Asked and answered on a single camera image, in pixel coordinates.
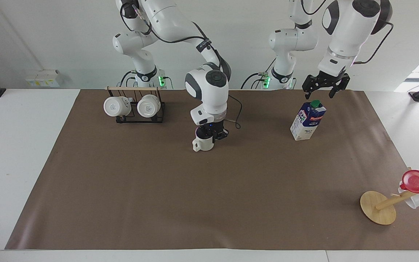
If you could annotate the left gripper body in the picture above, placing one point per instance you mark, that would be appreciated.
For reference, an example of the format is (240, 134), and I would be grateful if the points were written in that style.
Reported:
(332, 78)

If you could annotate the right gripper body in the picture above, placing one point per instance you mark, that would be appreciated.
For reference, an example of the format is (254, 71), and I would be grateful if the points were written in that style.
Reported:
(212, 128)

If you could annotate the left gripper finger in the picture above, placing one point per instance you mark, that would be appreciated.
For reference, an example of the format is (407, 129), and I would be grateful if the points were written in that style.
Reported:
(338, 88)
(309, 85)

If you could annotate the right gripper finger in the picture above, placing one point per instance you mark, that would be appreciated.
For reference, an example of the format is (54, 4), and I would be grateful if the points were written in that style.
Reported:
(221, 136)
(201, 134)

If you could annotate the white mug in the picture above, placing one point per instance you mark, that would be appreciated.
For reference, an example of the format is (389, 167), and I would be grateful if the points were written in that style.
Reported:
(148, 106)
(116, 106)
(204, 144)

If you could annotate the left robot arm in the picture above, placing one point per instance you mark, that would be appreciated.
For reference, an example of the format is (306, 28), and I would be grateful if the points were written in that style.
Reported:
(347, 32)

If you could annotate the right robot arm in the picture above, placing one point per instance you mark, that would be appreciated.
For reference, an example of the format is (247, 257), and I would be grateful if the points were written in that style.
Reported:
(209, 91)

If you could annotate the blue and white milk carton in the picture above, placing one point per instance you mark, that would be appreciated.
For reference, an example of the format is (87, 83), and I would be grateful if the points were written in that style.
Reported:
(306, 122)

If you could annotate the white plastic cup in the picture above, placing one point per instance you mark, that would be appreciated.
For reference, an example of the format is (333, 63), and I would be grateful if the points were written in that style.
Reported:
(415, 202)

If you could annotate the wooden mug tree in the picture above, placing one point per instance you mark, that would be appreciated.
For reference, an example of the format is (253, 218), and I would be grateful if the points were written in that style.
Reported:
(376, 207)

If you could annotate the white wall socket box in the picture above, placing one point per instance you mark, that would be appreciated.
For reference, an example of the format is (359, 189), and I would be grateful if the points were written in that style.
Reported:
(44, 78)

